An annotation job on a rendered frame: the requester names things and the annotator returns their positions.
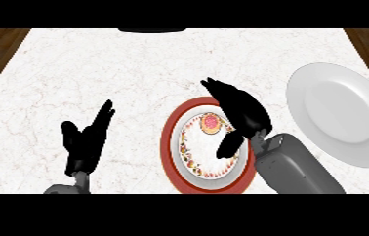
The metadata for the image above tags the red-rimmed patterned plate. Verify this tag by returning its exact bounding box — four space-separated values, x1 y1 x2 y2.
159 96 259 195

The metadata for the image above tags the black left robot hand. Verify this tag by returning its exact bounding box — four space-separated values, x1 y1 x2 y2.
60 98 117 177

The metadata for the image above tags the black rounded object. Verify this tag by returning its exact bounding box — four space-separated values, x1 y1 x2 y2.
117 27 188 34

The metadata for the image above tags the pink frosted cupcake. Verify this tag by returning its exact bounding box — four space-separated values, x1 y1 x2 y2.
200 112 224 136

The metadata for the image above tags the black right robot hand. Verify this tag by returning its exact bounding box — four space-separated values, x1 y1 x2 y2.
200 77 275 160

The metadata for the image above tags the plain white plate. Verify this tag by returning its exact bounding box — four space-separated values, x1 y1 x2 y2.
285 61 369 169

